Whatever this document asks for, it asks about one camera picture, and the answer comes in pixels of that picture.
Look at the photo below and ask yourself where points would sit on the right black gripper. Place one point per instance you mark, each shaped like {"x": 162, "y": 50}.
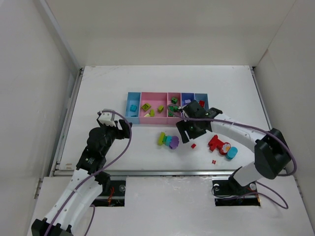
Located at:
{"x": 197, "y": 126}

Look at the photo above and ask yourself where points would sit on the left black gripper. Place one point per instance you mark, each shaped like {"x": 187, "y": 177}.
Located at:
{"x": 118, "y": 130}

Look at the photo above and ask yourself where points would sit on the green lego row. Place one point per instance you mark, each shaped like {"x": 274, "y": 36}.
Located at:
{"x": 173, "y": 110}

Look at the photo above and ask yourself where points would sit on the lime tall lego brick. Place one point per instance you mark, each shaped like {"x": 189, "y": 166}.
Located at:
{"x": 161, "y": 139}

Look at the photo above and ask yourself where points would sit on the teal lego bricks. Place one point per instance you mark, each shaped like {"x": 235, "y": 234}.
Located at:
{"x": 133, "y": 108}

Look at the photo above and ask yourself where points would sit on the dark green lego piece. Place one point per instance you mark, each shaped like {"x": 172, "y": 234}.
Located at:
{"x": 174, "y": 100}

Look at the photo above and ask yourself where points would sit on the lime square lego brick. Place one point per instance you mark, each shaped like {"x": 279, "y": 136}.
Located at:
{"x": 160, "y": 109}

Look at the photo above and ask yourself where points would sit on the red bricks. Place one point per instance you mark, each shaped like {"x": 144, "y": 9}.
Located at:
{"x": 202, "y": 103}

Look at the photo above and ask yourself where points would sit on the red lego cluster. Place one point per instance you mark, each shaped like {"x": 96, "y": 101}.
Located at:
{"x": 215, "y": 143}

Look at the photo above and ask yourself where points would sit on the red round flower lego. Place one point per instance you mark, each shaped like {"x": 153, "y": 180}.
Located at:
{"x": 225, "y": 148}

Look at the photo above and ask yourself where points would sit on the lavender flower lego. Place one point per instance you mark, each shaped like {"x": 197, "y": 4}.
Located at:
{"x": 174, "y": 142}

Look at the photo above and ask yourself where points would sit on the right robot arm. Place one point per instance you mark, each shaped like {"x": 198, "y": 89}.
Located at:
{"x": 271, "y": 153}

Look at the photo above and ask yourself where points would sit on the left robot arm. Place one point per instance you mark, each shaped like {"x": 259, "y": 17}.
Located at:
{"x": 87, "y": 182}

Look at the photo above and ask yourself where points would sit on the light blue bin left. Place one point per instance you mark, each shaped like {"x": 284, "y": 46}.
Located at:
{"x": 133, "y": 98}

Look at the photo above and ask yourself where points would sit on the small pink bin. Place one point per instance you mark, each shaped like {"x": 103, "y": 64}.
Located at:
{"x": 173, "y": 120}

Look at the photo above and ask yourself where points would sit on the lime curved lego piece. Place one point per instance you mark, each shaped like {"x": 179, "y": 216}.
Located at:
{"x": 152, "y": 113}

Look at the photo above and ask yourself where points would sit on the large pink bin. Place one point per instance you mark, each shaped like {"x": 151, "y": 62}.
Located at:
{"x": 155, "y": 99}

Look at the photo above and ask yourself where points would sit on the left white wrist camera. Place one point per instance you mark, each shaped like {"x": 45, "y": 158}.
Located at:
{"x": 106, "y": 117}

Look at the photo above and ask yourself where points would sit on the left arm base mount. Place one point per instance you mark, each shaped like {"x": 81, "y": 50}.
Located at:
{"x": 112, "y": 196}

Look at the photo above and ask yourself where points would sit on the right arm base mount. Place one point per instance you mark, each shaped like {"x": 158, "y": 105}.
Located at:
{"x": 228, "y": 196}

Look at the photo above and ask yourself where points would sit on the metal table rail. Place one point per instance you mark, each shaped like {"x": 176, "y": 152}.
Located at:
{"x": 151, "y": 173}

